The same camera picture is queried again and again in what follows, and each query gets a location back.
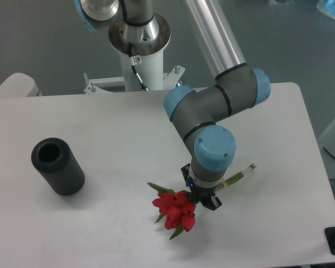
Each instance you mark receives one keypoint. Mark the white side table left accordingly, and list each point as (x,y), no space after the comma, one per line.
(19,85)

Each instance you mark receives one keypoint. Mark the red tulip bouquet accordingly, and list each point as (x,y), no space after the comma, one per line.
(178,208)

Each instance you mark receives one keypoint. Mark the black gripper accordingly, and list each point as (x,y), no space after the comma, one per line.
(206,196)

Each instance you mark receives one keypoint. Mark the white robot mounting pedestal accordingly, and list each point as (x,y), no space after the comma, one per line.
(140,50)

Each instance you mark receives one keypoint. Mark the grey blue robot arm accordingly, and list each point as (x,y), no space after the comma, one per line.
(195,114)

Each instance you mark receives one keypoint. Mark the black ribbed cylindrical vase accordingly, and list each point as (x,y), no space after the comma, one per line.
(54,160)

